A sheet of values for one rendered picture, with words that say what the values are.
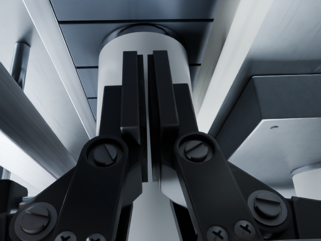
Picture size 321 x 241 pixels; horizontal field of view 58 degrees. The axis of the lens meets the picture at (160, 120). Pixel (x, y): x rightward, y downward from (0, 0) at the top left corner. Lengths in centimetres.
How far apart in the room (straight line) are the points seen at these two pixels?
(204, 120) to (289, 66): 15
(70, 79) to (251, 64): 17
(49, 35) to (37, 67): 12
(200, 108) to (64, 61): 9
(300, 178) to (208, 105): 35
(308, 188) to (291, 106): 21
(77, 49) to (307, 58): 21
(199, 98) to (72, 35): 8
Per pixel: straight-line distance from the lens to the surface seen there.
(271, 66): 30
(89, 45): 17
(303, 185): 50
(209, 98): 15
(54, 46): 18
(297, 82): 32
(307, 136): 36
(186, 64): 16
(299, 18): 26
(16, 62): 25
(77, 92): 22
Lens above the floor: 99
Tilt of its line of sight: 25 degrees down
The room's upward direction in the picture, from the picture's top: 176 degrees clockwise
